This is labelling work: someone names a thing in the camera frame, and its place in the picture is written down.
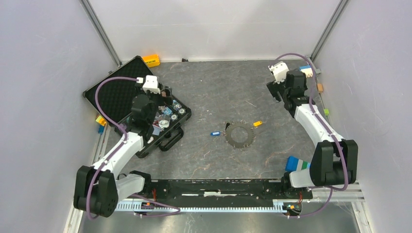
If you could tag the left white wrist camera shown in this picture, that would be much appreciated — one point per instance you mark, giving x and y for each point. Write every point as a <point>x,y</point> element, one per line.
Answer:
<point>151,84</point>

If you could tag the blue white toy block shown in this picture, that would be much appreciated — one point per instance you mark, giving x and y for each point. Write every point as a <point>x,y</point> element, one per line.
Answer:
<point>307,70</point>

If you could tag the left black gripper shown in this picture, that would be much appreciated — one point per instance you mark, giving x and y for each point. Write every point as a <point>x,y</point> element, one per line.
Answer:
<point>164,100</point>

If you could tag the orange toy block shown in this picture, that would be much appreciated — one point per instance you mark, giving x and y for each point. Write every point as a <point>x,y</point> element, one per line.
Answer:
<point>151,60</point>

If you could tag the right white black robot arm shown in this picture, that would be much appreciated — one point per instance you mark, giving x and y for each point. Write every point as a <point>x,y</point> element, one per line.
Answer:
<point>334,163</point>

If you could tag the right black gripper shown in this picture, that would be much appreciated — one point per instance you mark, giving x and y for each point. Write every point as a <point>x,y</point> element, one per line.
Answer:
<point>275,89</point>

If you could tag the small brown wooden block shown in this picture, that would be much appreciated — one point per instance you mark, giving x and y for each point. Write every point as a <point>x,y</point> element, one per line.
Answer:
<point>320,88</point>

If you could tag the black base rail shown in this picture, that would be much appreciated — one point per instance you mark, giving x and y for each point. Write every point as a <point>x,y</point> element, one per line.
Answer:
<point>205,193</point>

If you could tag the blue green white block stack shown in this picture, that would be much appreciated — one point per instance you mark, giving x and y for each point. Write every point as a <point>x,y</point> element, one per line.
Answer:
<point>295,164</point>

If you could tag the yellow orange blue block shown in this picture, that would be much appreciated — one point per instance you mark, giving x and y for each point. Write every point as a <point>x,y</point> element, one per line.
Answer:
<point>102,123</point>

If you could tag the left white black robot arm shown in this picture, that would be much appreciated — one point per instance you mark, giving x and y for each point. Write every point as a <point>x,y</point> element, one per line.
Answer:
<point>97,191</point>

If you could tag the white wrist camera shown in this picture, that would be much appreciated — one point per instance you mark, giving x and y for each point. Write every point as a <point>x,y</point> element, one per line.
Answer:
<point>279,71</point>
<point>151,84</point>

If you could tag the large metal keyring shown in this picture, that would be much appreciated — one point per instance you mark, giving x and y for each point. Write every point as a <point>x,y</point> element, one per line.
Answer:
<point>239,134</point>

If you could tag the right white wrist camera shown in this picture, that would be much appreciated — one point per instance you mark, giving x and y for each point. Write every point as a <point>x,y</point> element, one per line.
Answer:
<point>279,71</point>

